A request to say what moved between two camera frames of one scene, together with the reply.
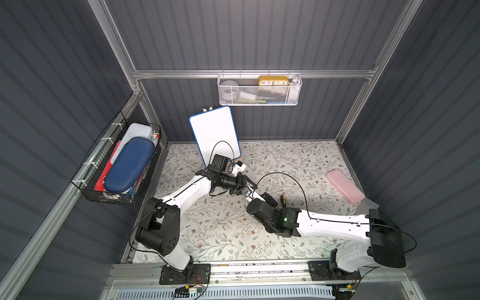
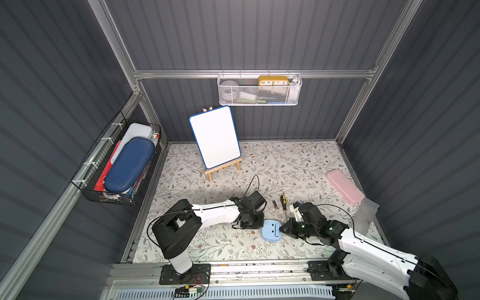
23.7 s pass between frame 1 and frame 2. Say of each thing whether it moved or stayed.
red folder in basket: stayed
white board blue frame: stayed
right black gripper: moved
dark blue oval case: stayed
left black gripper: moved
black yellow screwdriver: stayed
